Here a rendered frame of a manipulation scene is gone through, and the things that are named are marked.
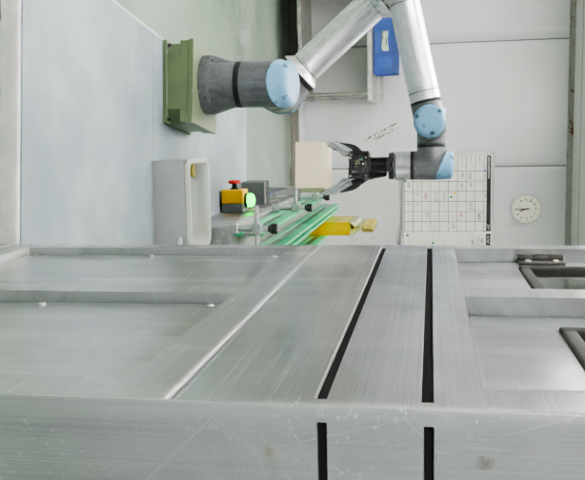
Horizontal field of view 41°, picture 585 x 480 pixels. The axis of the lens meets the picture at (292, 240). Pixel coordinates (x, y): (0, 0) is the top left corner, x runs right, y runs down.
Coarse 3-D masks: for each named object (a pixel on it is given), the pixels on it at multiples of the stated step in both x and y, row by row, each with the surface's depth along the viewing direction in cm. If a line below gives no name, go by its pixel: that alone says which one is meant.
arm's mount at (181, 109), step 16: (176, 48) 195; (192, 48) 192; (176, 64) 193; (192, 64) 192; (176, 80) 193; (192, 80) 193; (176, 96) 193; (192, 96) 193; (176, 112) 194; (192, 112) 193; (176, 128) 202; (192, 128) 203; (208, 128) 205
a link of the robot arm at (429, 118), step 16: (384, 0) 192; (400, 0) 189; (416, 0) 190; (400, 16) 190; (416, 16) 190; (400, 32) 191; (416, 32) 189; (400, 48) 192; (416, 48) 189; (416, 64) 189; (432, 64) 191; (416, 80) 190; (432, 80) 190; (416, 96) 190; (432, 96) 190; (416, 112) 188; (432, 112) 187; (416, 128) 189; (432, 128) 188
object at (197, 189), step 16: (192, 160) 188; (208, 176) 201; (192, 192) 202; (208, 192) 201; (192, 208) 202; (208, 208) 202; (192, 224) 203; (208, 224) 202; (192, 240) 201; (208, 240) 202
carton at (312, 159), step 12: (300, 144) 206; (312, 144) 206; (324, 144) 206; (300, 156) 206; (312, 156) 206; (324, 156) 206; (300, 168) 206; (312, 168) 206; (324, 168) 206; (300, 180) 206; (312, 180) 206; (324, 180) 206
